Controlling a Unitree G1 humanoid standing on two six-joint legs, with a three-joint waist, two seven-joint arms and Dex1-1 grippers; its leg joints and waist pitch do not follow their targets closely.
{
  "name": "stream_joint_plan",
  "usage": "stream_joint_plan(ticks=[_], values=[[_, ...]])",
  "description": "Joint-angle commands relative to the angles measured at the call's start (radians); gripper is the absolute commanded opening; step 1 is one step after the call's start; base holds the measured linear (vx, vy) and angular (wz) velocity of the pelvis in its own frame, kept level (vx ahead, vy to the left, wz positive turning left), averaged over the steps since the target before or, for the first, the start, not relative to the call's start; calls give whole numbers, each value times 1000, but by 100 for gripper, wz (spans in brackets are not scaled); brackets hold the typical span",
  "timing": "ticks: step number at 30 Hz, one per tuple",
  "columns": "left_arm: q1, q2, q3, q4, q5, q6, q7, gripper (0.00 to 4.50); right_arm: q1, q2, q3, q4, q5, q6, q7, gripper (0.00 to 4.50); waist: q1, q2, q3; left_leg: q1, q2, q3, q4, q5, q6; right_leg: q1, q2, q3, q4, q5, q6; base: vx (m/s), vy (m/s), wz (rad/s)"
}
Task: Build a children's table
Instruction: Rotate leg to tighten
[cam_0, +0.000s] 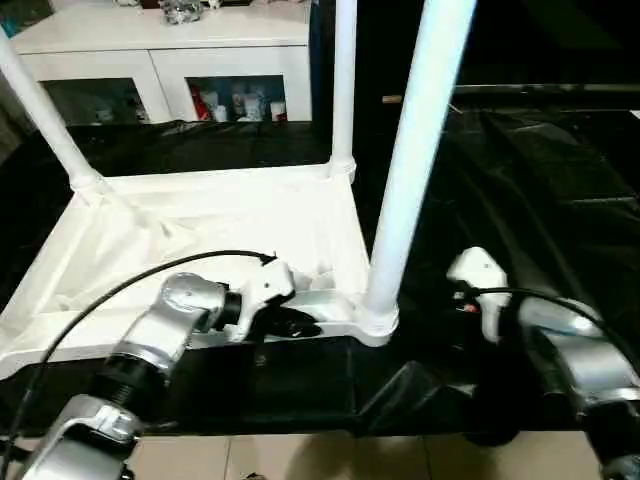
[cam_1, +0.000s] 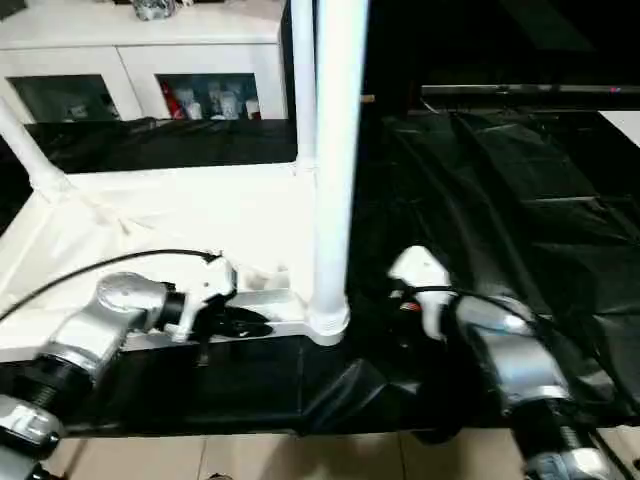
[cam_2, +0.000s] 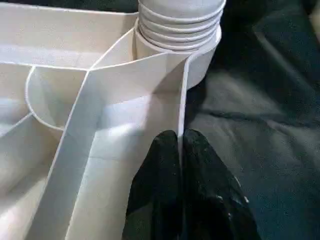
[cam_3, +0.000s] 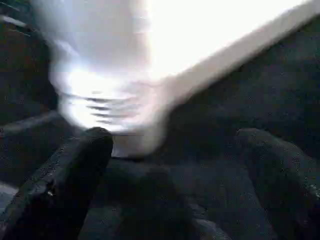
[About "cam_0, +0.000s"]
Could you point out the white cup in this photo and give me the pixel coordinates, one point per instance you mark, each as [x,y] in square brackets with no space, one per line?
[277,109]
[220,112]

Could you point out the black mat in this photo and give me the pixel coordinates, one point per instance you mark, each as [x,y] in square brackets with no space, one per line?
[525,200]

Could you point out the white plastic table top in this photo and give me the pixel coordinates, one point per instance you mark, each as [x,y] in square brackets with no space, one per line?
[200,225]

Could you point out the black speaker with gold label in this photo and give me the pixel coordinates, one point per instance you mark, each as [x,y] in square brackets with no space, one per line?
[380,50]

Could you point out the white sideboard cabinet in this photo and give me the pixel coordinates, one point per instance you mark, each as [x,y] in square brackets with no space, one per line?
[150,40]

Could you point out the dark metal bar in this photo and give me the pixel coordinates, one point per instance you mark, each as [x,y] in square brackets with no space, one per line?
[550,89]

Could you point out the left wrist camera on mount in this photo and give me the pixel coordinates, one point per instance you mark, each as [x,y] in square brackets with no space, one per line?
[265,285]

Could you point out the black white patterned bag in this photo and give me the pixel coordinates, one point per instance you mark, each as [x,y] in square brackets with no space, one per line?
[181,11]

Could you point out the blue upright panel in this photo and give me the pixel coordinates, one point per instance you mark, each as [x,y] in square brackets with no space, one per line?
[315,60]

